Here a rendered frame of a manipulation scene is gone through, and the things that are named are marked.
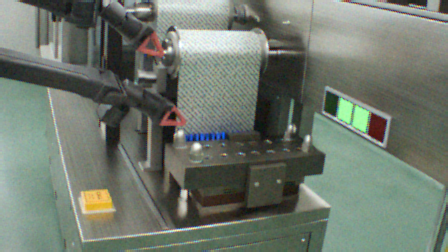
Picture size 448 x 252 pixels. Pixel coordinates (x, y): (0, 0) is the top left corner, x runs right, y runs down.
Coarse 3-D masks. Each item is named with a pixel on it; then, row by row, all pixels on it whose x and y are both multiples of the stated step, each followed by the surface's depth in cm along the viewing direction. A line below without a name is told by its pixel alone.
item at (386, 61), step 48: (240, 0) 161; (288, 0) 132; (336, 0) 112; (288, 48) 134; (336, 48) 113; (384, 48) 98; (432, 48) 85; (288, 96) 136; (384, 96) 99; (432, 96) 86; (432, 144) 86
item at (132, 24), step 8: (128, 16) 114; (128, 24) 115; (136, 24) 116; (144, 24) 117; (120, 32) 116; (128, 32) 116; (136, 32) 116; (144, 32) 115; (128, 40) 118; (136, 40) 115
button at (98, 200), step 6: (84, 192) 116; (90, 192) 116; (96, 192) 117; (102, 192) 117; (84, 198) 113; (90, 198) 114; (96, 198) 114; (102, 198) 114; (108, 198) 115; (84, 204) 111; (90, 204) 111; (96, 204) 112; (102, 204) 113; (108, 204) 113; (90, 210) 112; (96, 210) 112
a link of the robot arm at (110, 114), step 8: (120, 88) 116; (104, 96) 111; (112, 96) 111; (120, 96) 113; (112, 104) 113; (120, 104) 116; (104, 112) 119; (112, 112) 120; (120, 112) 120; (104, 120) 121; (112, 120) 121; (120, 120) 122
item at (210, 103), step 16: (192, 80) 126; (208, 80) 127; (224, 80) 129; (240, 80) 131; (256, 80) 133; (192, 96) 127; (208, 96) 129; (224, 96) 131; (240, 96) 133; (256, 96) 135; (192, 112) 129; (208, 112) 131; (224, 112) 132; (240, 112) 134; (176, 128) 128; (192, 128) 130; (208, 128) 132; (224, 128) 134; (240, 128) 136
